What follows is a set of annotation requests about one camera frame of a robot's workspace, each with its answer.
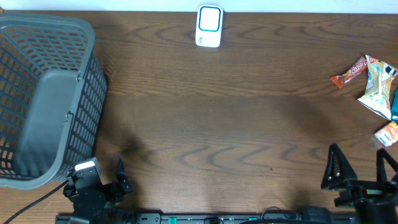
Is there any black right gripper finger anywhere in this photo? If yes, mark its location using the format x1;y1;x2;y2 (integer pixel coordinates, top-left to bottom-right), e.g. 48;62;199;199
321;143;358;190
376;148;398;184

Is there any small orange snack packet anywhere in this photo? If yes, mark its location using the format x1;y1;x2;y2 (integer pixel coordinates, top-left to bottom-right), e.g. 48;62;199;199
374;121;397;147

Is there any teal mouthwash bottle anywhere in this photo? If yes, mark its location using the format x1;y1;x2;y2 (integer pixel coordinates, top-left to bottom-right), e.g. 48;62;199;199
391;90;398;123

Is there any yellow snack chips bag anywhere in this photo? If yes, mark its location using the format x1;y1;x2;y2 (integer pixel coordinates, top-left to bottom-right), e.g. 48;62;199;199
358;55;397;120

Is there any red chocolate bar wrapper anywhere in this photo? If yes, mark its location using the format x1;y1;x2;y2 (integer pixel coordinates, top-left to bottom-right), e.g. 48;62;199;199
330;56;368;88

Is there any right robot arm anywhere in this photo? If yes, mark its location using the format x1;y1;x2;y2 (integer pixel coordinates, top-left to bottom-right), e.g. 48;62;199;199
302;143;397;224

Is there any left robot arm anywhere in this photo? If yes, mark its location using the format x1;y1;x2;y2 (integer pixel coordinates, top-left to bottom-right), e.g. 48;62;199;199
63;157;136;223

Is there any grey plastic mesh basket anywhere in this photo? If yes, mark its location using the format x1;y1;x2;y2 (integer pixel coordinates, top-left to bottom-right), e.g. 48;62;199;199
1;12;108;190

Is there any black left camera cable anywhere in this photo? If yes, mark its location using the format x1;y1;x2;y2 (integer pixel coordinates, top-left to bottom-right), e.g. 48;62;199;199
2;180;70;224

